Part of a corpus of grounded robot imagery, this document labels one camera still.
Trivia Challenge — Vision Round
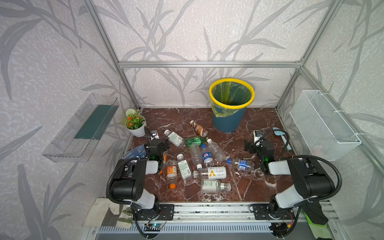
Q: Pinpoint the clear acrylic wall shelf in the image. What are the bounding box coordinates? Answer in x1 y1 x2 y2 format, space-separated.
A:
43 94 120 163

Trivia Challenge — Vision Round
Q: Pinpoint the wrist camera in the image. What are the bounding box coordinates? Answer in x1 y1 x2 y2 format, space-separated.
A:
253 130 263 143
150 130 160 140

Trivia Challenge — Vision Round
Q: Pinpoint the left circuit board with wires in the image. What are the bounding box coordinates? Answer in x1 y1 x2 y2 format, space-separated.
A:
144 212 167 232

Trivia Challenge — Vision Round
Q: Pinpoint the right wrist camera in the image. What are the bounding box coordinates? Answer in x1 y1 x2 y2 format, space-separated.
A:
253 130 263 143

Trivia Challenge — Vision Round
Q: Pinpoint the crushed green plastic bottle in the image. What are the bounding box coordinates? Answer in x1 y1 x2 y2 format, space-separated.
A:
186 137 207 148

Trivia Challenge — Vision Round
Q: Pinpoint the square bottle white green label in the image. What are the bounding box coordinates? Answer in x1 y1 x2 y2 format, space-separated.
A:
177 154 193 181

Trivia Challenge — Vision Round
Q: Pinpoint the crushed bottle blue label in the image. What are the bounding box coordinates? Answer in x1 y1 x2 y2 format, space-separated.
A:
227 158 255 172

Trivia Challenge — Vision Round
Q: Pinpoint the clear water bottle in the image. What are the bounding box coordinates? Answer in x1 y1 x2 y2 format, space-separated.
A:
207 139 227 163

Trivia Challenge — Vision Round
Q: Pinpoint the brown Nescafe coffee bottle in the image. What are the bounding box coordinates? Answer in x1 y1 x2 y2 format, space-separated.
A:
190 120 208 138

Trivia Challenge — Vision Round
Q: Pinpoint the black green work glove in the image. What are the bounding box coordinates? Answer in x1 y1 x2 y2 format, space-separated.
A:
302 201 332 240

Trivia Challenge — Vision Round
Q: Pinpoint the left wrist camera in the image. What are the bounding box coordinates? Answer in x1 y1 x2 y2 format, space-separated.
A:
150 130 160 140

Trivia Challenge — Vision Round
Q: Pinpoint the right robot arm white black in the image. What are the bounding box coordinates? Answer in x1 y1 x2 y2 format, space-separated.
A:
245 140 342 216

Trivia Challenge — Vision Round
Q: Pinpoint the circuit board with wires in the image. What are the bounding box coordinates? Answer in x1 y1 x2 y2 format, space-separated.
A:
270 221 297 237
144 212 167 232

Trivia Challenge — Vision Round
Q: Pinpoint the light blue garden trowel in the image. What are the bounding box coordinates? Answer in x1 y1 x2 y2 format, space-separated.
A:
273 127 292 151

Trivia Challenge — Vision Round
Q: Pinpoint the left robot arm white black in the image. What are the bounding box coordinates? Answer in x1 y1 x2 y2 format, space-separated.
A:
106 139 170 215

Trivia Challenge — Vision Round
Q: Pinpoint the beige cloth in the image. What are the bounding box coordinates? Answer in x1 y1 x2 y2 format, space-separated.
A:
83 198 134 229

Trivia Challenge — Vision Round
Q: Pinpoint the white wire mesh basket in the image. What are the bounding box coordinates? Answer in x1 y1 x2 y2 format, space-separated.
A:
290 90 362 161

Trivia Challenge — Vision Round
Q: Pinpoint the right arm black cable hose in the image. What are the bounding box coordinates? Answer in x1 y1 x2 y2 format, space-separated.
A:
259 129 343 202

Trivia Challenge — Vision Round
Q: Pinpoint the white pot with artificial plant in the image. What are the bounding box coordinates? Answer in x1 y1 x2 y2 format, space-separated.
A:
124 109 146 138

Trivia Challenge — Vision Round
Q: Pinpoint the clear unlabelled plastic bottle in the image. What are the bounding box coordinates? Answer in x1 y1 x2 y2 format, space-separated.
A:
189 144 203 165

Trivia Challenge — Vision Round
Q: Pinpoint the clear Pepsi bottle blue cap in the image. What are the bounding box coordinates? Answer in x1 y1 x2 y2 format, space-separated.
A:
202 144 215 168

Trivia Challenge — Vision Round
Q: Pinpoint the clear bottle orange label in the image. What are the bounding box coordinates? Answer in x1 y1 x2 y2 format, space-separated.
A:
166 160 178 190

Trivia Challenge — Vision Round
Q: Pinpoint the yellow-green plastic bin liner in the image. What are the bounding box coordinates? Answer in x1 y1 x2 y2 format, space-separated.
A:
209 78 255 118

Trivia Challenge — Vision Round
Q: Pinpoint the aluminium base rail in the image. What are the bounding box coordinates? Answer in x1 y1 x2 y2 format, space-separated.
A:
131 201 341 224

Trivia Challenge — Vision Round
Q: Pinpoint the clear bottle yellow logo label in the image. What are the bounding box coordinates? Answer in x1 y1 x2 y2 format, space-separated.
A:
193 167 227 180

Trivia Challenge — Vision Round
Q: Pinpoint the right circuit board with wires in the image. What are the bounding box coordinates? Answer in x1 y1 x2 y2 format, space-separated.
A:
270 221 297 237

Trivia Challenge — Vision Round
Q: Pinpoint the blue bin with yellow rim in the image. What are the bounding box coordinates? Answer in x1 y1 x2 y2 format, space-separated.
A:
209 78 255 133

